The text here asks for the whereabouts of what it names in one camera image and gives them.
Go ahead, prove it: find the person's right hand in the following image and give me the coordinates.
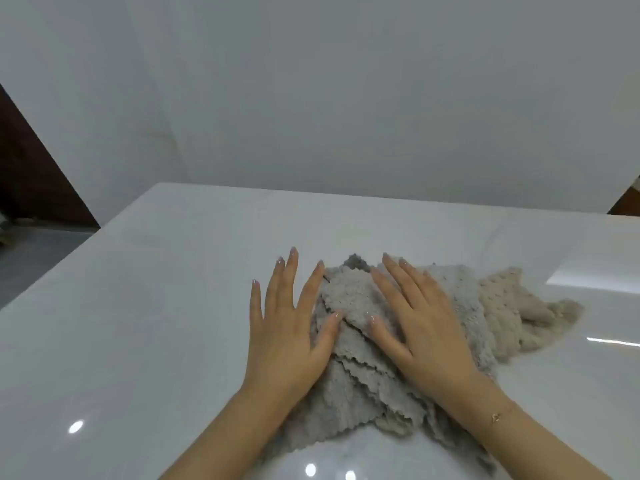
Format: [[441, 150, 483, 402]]
[[369, 252, 495, 407]]

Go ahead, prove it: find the person's left hand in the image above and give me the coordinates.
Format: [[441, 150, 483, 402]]
[[242, 247, 345, 407]]

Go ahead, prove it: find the beige fluffy towel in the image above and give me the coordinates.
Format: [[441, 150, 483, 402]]
[[477, 267, 586, 364]]

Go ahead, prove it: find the white glossy table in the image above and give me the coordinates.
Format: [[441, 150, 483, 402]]
[[0, 182, 640, 480]]

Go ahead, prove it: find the dark brown wooden door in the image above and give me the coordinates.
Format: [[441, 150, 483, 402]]
[[0, 84, 101, 229]]

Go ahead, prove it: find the thin gold bracelet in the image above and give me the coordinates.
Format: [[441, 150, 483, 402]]
[[489, 400, 520, 425]]

